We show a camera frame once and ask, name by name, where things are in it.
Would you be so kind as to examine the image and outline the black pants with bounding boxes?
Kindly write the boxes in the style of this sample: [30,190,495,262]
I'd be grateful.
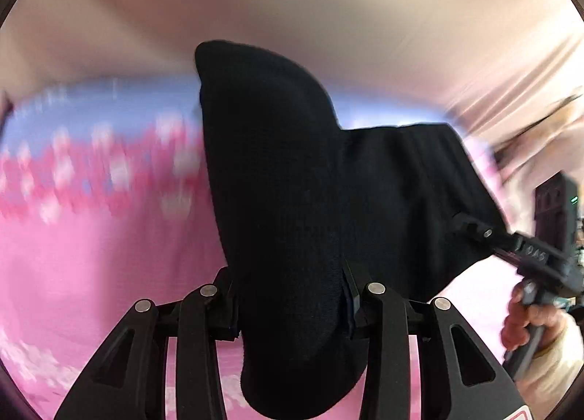
[195,39,507,420]

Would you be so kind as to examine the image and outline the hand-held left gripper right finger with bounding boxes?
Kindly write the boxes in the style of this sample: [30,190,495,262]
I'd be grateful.
[341,262,525,420]

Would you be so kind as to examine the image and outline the person's right hand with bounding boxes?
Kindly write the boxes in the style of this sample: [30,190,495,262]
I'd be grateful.
[500,285,569,352]

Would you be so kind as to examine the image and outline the pink printed blanket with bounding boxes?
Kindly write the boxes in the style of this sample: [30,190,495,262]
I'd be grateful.
[0,75,525,420]

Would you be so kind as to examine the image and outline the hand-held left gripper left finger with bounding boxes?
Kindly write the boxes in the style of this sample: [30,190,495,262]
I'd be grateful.
[54,267,241,420]

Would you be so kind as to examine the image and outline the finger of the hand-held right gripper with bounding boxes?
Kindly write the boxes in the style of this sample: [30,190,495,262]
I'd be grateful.
[449,214,517,251]

